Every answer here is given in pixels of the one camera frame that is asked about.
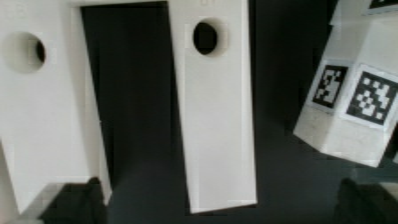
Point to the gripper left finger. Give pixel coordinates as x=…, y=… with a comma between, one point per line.
x=78, y=207

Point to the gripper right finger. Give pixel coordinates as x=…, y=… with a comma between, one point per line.
x=367, y=204

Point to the white chair back frame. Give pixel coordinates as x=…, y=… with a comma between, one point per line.
x=51, y=139

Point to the white chair leg block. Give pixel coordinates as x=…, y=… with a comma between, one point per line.
x=351, y=111

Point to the white chair seat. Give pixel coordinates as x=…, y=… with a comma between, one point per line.
x=364, y=40

